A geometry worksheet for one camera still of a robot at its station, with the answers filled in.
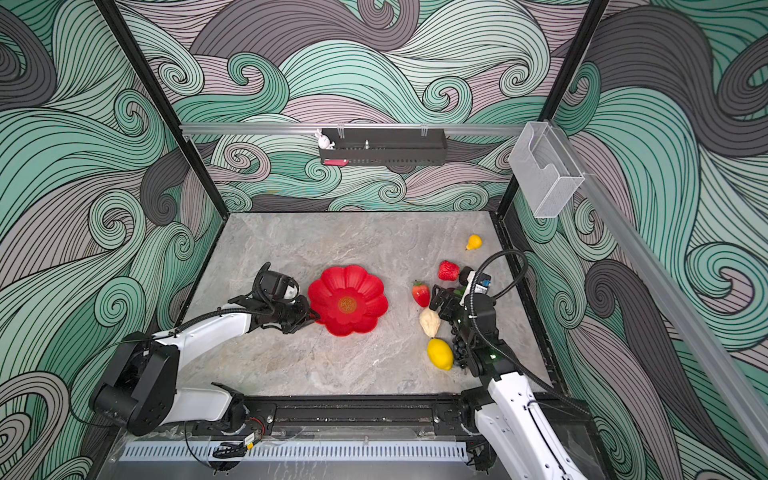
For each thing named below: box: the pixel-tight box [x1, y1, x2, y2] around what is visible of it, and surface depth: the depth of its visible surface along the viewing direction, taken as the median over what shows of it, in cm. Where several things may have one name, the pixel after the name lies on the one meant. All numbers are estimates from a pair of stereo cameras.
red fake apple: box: [438, 260, 460, 282], surface depth 100 cm
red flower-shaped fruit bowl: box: [308, 265, 388, 337], surface depth 97 cm
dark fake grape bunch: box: [452, 337, 469, 369], surface depth 81 cm
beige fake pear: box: [419, 307, 441, 339], surface depth 87 cm
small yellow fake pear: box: [466, 234, 483, 251], surface depth 109 cm
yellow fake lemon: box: [427, 337, 453, 371], surface depth 82 cm
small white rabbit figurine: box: [314, 128, 335, 150], surface depth 87 cm
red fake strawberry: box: [412, 281, 431, 308], surface depth 96 cm
